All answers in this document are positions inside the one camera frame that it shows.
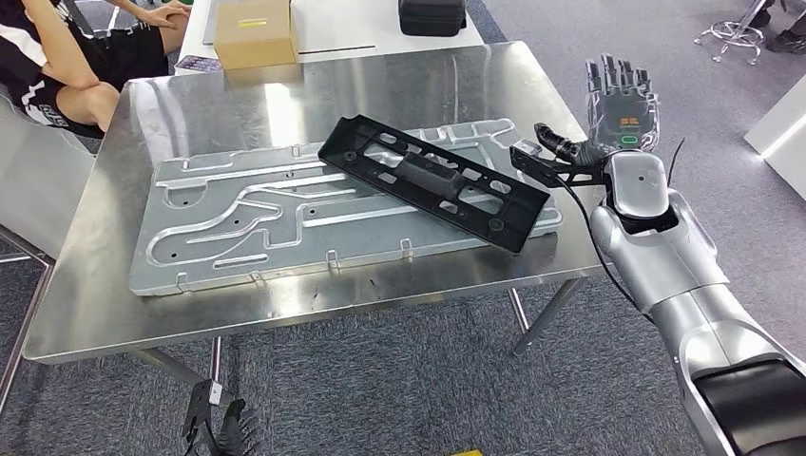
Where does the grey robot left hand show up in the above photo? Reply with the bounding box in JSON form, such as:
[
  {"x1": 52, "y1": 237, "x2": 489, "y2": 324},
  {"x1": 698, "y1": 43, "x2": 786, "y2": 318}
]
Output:
[{"x1": 217, "y1": 399, "x2": 262, "y2": 456}]

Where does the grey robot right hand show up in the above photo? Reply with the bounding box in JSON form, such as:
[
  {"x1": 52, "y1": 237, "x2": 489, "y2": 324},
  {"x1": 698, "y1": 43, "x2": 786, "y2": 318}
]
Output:
[{"x1": 533, "y1": 53, "x2": 662, "y2": 168}]

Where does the black plastic plate frame part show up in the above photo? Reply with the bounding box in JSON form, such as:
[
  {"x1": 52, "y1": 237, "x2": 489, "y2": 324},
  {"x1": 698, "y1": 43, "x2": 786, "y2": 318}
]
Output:
[{"x1": 317, "y1": 114, "x2": 552, "y2": 256}]

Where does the stainless steel workbench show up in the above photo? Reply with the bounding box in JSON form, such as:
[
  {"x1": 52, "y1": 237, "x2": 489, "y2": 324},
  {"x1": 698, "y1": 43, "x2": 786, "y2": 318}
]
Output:
[{"x1": 22, "y1": 40, "x2": 611, "y2": 391}]

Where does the chrome swivel chair base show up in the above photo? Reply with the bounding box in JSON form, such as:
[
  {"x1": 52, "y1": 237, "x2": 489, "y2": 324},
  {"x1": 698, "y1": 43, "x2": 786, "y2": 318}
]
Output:
[{"x1": 693, "y1": 0, "x2": 773, "y2": 67}]

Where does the white floor cabinet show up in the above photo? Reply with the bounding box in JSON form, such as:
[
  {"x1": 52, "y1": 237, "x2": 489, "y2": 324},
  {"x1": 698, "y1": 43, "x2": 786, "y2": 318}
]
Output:
[{"x1": 743, "y1": 74, "x2": 806, "y2": 202}]

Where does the stamped sheet metal panel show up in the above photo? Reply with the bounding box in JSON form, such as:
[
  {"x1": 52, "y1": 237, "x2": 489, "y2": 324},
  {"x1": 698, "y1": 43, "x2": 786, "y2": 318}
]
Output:
[{"x1": 128, "y1": 118, "x2": 565, "y2": 297}]

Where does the person's black shoe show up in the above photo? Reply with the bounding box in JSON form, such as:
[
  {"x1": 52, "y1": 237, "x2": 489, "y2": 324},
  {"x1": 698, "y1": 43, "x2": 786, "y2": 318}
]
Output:
[{"x1": 764, "y1": 28, "x2": 806, "y2": 56}]

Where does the black zip case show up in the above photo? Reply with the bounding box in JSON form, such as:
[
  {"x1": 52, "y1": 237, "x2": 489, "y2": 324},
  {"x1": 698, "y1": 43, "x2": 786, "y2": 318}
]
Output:
[{"x1": 397, "y1": 0, "x2": 469, "y2": 38}]

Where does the small steel table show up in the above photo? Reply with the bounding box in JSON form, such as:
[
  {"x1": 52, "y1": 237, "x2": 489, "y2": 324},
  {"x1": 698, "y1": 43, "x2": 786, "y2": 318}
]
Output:
[{"x1": 0, "y1": 87, "x2": 102, "y2": 413}]

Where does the smartphone with patterned case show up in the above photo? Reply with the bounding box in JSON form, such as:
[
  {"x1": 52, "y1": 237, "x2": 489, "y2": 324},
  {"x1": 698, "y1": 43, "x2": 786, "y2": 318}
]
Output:
[{"x1": 175, "y1": 54, "x2": 223, "y2": 74}]

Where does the tan cardboard box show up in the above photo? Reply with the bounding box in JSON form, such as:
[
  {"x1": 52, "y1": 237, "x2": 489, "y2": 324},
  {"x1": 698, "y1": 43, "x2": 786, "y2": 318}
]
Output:
[{"x1": 214, "y1": 0, "x2": 301, "y2": 71}]

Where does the person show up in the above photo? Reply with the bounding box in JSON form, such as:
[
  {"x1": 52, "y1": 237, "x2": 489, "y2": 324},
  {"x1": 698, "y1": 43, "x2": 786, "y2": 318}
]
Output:
[{"x1": 0, "y1": 0, "x2": 193, "y2": 141}]

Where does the thin black wire stub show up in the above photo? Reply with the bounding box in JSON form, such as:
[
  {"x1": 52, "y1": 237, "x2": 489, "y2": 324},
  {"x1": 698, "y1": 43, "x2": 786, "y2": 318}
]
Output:
[{"x1": 665, "y1": 137, "x2": 687, "y2": 187}]

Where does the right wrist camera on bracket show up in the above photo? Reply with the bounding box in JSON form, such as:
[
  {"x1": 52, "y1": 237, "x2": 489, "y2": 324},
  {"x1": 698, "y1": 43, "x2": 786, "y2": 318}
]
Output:
[{"x1": 509, "y1": 138, "x2": 615, "y2": 190}]

